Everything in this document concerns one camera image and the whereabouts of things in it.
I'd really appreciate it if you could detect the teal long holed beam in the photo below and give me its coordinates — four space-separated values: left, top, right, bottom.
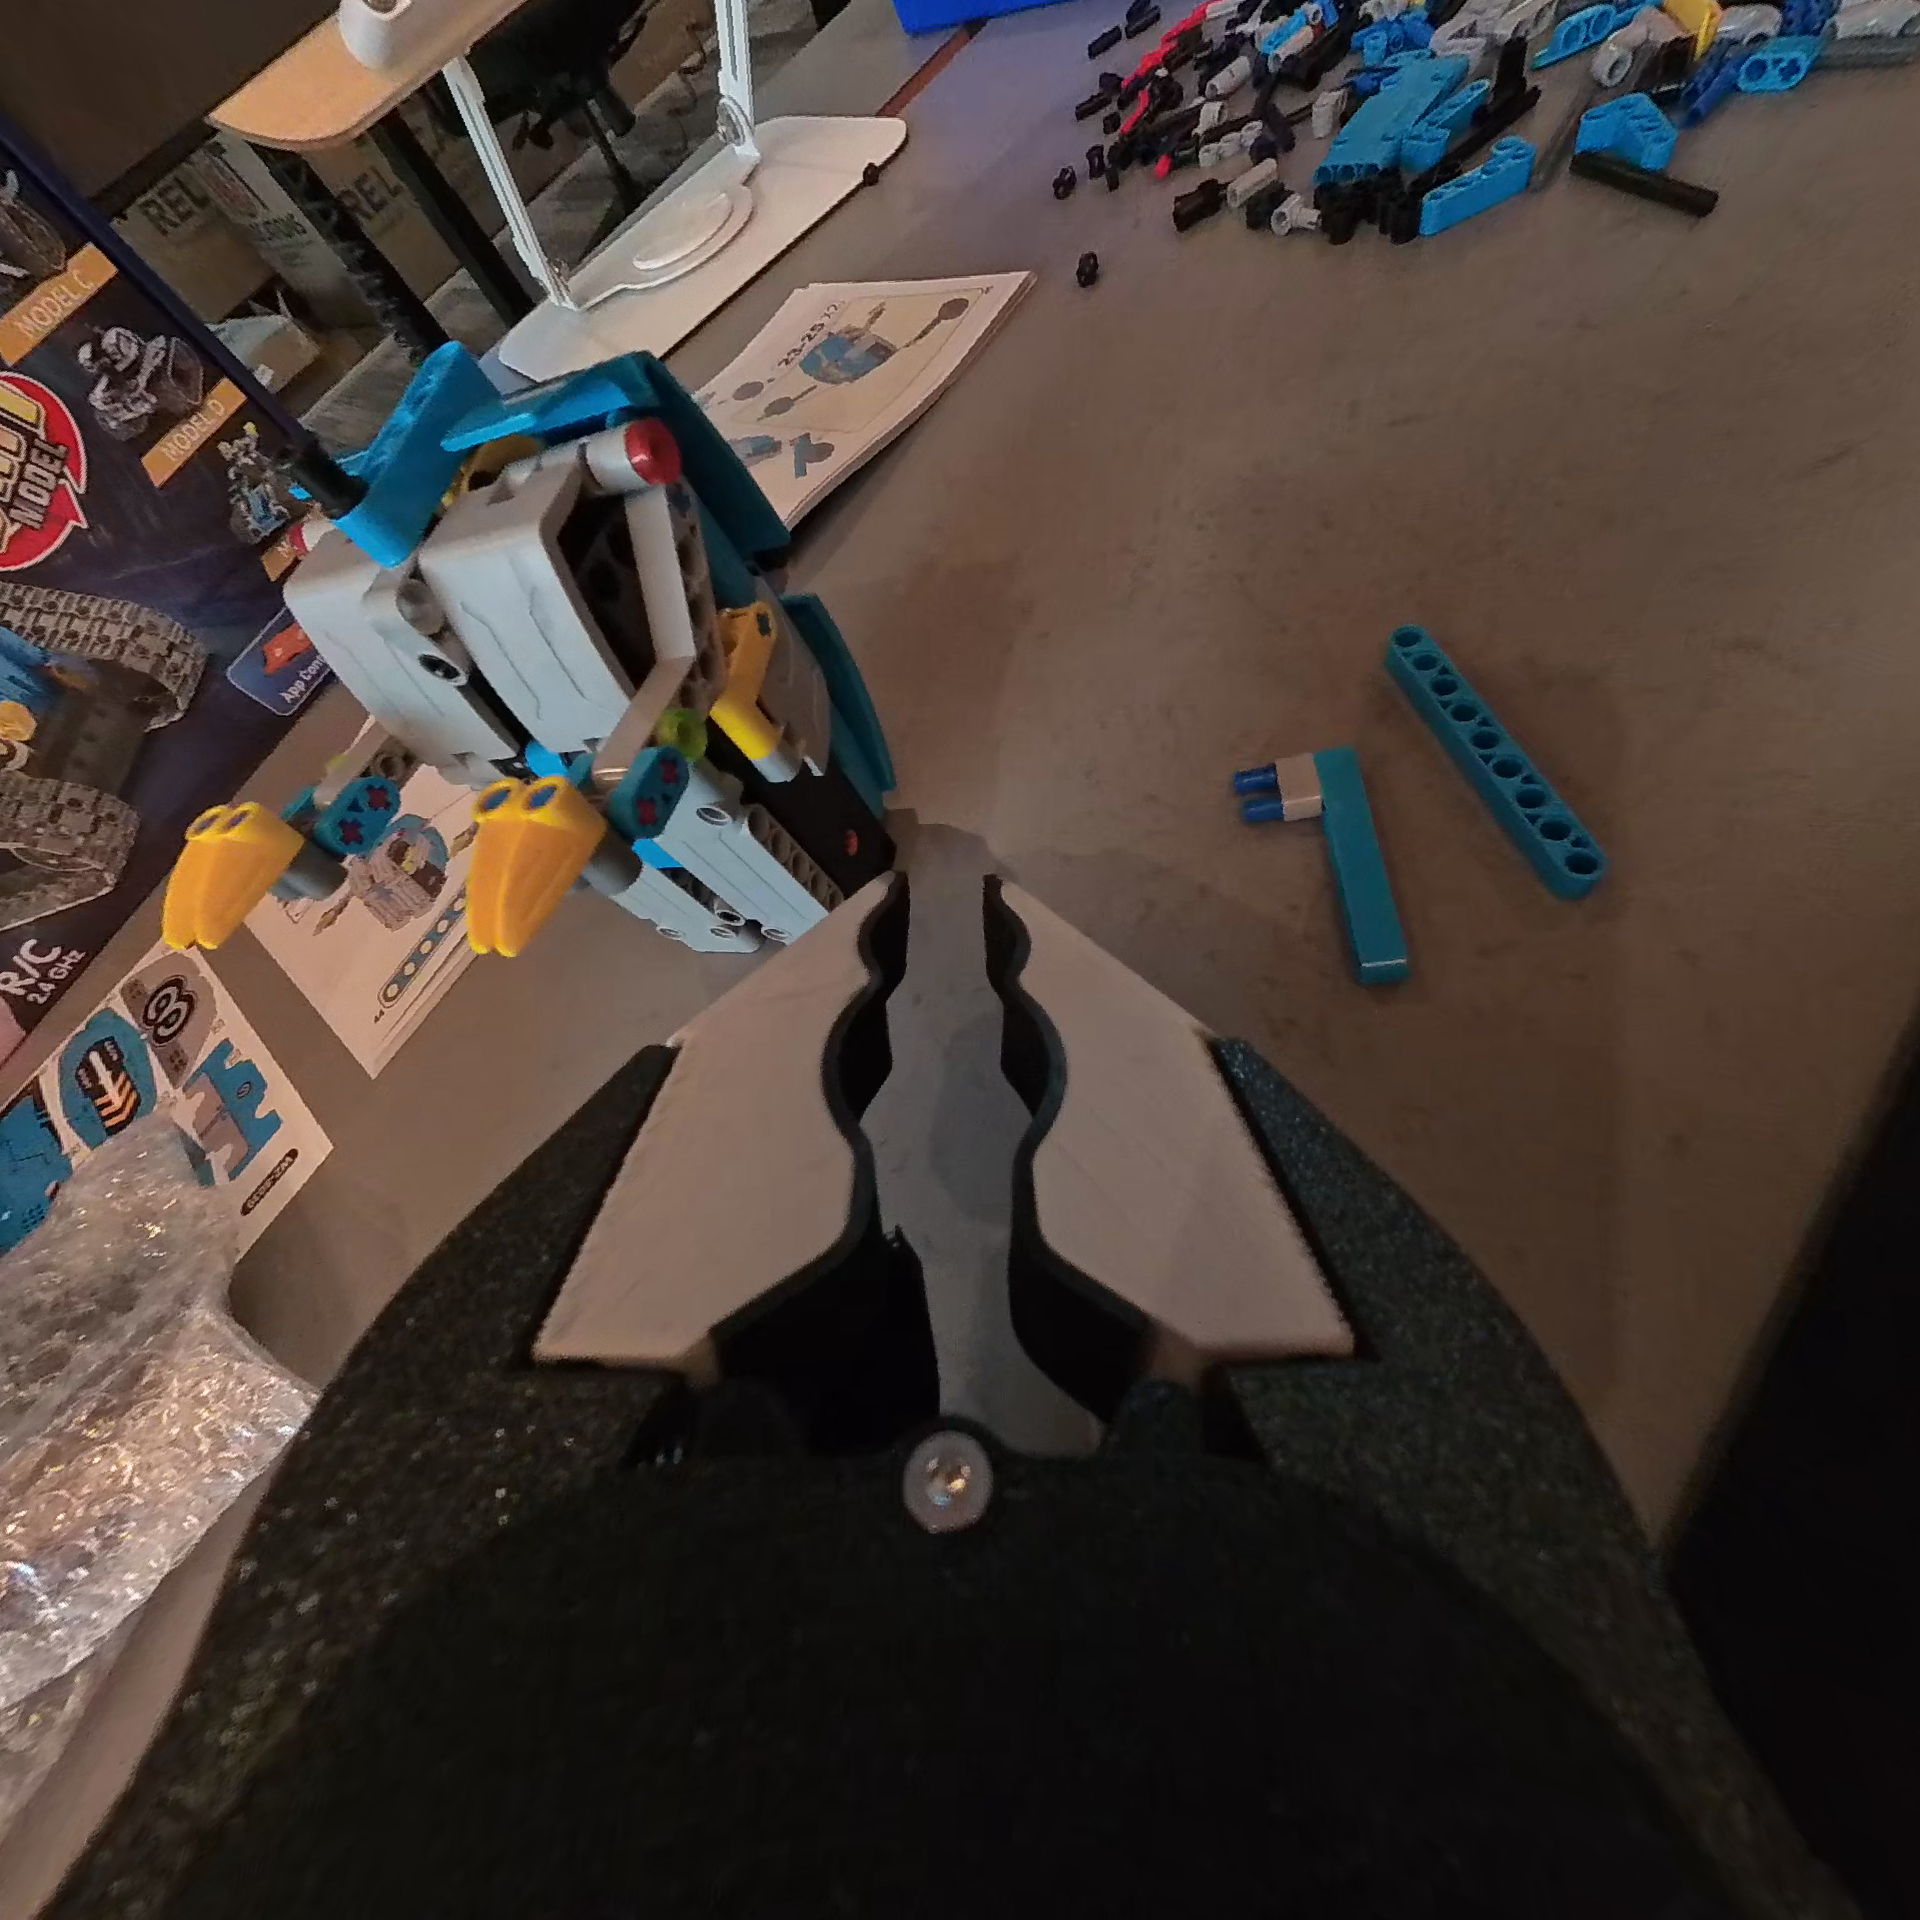
1381 624 1611 904

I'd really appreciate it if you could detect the white desk lamp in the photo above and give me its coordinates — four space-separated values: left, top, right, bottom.
336 0 912 384

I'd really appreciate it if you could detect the sticker sheet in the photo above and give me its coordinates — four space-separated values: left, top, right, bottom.
0 936 336 1263

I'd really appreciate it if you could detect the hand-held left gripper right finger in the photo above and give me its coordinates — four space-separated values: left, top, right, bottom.
978 873 1360 1367

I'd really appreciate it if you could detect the bubble wrap bag with parts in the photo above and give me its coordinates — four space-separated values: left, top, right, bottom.
0 1304 320 1757

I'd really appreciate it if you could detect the pile of small building pieces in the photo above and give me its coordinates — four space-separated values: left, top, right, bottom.
1049 0 1920 290

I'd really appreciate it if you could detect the blue grey toy robot model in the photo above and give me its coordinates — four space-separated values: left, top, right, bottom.
160 343 906 964

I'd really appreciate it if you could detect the open instruction sheet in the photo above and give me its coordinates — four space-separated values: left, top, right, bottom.
244 717 506 1081

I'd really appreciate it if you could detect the teal short beam with pins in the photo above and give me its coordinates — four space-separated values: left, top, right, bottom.
1233 745 1413 990

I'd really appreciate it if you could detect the dark blue toy kit box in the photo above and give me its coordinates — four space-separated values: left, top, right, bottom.
0 111 339 1058

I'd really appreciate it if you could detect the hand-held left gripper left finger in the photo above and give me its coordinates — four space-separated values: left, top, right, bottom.
528 871 914 1373

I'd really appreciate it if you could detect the dark panel board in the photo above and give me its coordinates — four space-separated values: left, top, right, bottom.
0 0 355 204

